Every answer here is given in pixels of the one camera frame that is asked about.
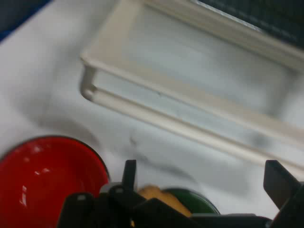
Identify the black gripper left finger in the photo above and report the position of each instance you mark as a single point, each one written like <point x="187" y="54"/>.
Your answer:
<point x="129" y="175"/>

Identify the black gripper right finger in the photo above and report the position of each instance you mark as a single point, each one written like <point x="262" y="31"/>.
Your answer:
<point x="282" y="187"/>

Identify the brown bread slice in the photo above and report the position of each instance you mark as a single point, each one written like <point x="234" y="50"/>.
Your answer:
<point x="154" y="193"/>

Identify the dark green plate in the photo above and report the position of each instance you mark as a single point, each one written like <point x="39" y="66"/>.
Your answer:
<point x="199" y="202"/>

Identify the red bowl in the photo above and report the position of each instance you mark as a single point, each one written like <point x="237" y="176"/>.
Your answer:
<point x="47" y="178"/>

